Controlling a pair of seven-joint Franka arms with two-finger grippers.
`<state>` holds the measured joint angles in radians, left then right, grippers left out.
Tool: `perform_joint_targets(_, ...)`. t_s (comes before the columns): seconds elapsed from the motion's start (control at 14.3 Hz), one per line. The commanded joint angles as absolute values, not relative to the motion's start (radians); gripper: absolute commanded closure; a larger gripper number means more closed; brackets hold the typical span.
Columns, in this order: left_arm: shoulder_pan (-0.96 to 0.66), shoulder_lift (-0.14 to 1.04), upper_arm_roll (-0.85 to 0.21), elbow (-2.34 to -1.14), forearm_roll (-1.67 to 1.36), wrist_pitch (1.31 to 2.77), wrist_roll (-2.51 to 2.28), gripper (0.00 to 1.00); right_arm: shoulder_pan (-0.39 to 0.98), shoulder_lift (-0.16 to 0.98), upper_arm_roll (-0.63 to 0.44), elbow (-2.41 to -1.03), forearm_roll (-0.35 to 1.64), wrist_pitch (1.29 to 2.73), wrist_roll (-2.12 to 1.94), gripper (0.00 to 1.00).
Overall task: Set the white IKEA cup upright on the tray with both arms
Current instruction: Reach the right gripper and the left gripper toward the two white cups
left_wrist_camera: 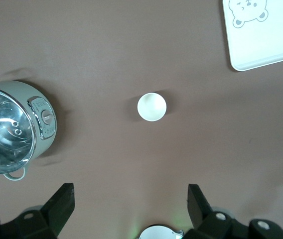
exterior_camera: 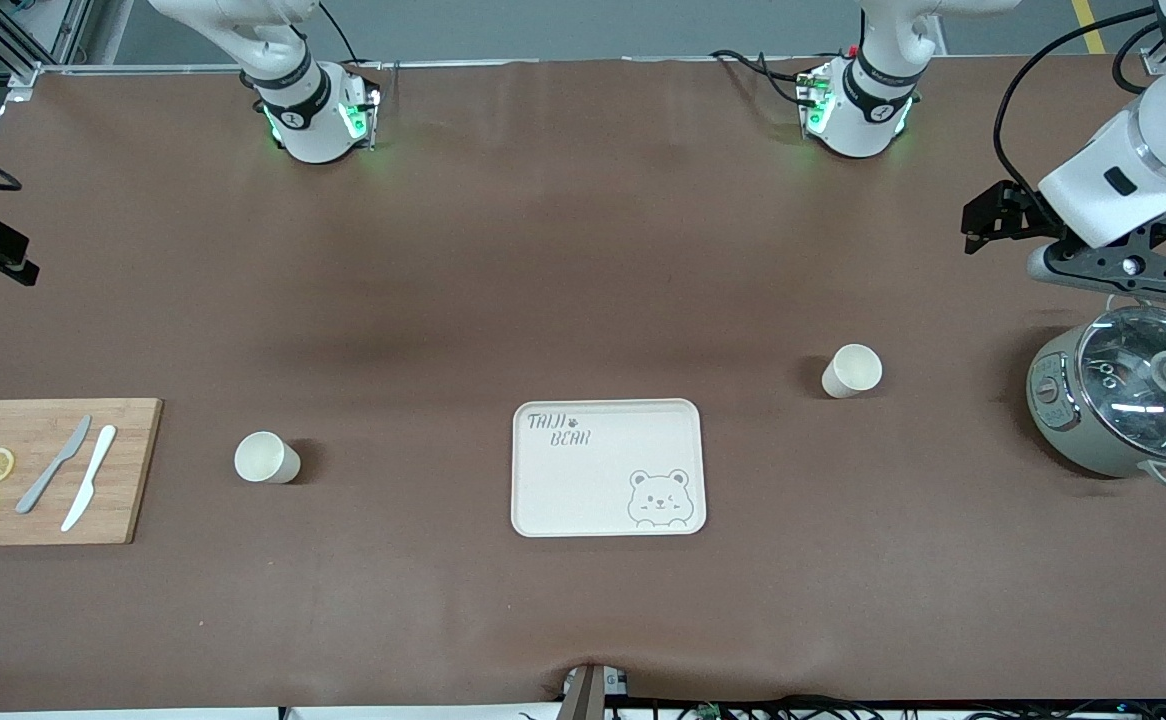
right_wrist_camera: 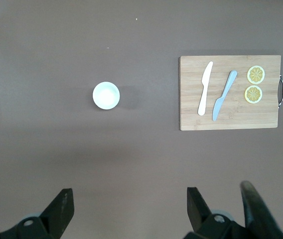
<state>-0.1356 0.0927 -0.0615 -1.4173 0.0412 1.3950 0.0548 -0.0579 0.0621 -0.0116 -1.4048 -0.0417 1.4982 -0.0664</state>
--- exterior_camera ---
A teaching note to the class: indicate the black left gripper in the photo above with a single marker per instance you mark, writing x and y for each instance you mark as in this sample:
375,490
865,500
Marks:
1025,215

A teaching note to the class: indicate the white IKEA cup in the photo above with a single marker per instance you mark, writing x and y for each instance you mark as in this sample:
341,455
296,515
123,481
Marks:
263,458
855,370

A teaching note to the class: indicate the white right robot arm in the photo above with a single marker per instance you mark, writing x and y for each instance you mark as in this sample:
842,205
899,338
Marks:
308,120

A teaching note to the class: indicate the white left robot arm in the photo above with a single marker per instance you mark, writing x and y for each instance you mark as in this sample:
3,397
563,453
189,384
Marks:
863,110

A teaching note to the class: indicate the cream bear print tray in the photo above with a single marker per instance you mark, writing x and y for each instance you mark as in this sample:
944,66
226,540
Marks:
603,470

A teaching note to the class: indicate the grey plastic knife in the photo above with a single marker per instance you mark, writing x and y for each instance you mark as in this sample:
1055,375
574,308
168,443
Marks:
71,445

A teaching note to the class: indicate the white plastic knife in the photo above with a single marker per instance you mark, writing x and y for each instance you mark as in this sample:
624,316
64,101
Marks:
98,458

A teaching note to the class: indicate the aluminium profile bar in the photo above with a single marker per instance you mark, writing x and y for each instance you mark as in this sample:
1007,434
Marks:
1155,62

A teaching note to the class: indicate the glass pot lid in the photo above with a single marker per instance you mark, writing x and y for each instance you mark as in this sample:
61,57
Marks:
1123,400

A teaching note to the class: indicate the sage green cooking pot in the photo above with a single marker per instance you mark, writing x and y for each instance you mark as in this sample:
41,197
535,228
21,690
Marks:
1073,440

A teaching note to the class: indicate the wooden cutting board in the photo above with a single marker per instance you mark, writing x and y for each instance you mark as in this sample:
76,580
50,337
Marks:
133,470

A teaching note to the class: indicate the brown table cover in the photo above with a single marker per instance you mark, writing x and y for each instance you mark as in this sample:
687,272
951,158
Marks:
543,250

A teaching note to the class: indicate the grey table edge bracket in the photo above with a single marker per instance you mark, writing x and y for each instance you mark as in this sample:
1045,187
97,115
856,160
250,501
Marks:
588,695

